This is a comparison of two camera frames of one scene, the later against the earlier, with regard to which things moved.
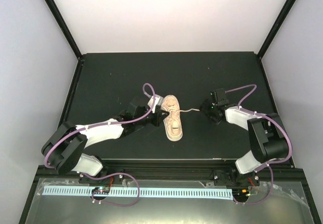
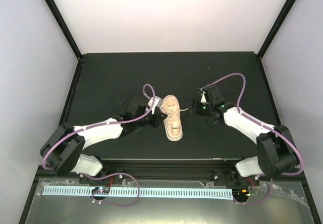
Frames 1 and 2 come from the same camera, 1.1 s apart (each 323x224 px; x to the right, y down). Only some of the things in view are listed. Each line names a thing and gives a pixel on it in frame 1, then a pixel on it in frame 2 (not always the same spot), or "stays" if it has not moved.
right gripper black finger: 204,107 → 193,106
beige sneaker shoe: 172,121 stays
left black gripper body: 156,121 stays
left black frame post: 59,18 stays
